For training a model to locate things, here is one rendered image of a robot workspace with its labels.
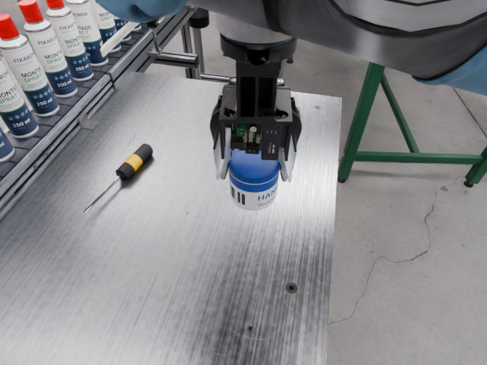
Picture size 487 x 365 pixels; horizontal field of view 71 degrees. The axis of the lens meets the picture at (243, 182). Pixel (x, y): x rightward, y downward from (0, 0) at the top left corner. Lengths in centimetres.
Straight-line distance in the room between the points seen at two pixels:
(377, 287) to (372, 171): 69
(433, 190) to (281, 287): 156
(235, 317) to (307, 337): 11
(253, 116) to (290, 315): 32
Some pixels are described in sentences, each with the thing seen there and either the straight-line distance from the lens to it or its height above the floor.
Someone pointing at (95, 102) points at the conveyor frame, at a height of 85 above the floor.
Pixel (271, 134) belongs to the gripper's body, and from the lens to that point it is 34.
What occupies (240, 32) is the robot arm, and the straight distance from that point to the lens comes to 30.
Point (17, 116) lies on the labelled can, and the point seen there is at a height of 94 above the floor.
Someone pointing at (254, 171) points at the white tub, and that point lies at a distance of 44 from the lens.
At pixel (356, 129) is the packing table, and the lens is 164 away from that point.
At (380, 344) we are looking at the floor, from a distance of 148.
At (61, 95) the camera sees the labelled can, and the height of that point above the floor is 89.
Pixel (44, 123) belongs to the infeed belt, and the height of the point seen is 88.
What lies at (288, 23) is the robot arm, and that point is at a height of 127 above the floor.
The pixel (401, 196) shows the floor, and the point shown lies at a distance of 193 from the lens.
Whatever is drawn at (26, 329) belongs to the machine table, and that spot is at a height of 83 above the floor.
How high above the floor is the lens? 133
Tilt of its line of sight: 47 degrees down
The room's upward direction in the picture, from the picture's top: straight up
